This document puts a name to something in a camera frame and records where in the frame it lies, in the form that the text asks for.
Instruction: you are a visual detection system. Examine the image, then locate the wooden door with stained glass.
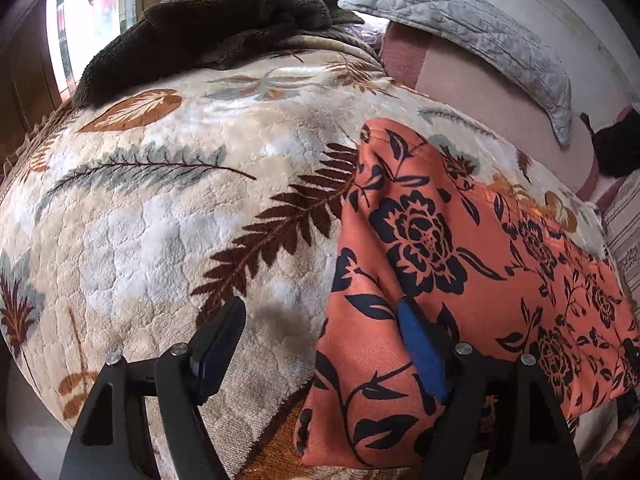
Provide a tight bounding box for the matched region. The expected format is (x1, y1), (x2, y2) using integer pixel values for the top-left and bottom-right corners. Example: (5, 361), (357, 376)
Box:
(0, 0), (181, 161)

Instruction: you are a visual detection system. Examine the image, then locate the black garment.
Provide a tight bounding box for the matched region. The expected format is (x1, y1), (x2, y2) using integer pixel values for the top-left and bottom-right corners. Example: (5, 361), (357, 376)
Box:
(590, 109), (640, 179)

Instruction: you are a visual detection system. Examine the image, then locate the brown fleece garment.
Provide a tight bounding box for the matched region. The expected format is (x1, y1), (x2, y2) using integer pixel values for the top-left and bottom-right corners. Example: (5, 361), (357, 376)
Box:
(71, 0), (366, 108)

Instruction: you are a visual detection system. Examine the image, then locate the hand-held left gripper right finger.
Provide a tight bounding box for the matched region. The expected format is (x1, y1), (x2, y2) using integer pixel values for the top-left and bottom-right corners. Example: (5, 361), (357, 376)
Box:
(397, 297), (583, 480)

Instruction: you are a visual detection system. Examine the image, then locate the leaf print blanket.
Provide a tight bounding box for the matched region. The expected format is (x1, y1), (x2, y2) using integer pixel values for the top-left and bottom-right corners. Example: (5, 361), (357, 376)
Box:
(0, 49), (616, 480)

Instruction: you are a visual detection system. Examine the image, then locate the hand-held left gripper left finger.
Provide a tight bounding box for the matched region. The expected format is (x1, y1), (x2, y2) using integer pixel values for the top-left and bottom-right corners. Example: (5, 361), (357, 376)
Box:
(59, 296), (247, 480)

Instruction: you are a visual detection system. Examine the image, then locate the striped floral cushion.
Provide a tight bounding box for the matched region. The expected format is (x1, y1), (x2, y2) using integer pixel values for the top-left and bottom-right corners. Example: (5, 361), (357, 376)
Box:
(600, 167), (640, 311)

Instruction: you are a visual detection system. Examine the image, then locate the grey quilted pillow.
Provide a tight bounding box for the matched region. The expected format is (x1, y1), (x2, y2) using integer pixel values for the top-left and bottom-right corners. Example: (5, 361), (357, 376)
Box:
(337, 0), (573, 147)

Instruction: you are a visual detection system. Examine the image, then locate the orange floral garment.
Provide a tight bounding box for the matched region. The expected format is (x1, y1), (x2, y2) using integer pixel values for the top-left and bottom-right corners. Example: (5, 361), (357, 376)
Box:
(294, 119), (640, 468)

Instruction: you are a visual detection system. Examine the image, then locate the pink sofa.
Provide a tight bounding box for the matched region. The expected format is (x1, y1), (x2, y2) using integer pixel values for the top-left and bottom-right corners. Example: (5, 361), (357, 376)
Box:
(377, 22), (640, 211)

